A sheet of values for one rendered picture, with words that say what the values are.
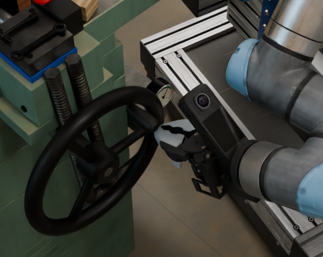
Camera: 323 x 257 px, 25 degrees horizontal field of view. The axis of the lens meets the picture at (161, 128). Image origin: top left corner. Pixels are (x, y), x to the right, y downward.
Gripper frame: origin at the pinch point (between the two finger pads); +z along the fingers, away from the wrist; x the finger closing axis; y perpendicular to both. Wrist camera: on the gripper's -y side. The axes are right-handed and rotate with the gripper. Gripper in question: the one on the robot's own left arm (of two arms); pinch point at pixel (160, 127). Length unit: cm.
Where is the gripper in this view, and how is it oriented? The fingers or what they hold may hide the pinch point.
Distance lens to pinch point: 114.3
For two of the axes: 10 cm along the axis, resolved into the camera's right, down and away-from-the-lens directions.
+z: -6.1, -1.8, 7.7
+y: 3.6, 8.1, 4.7
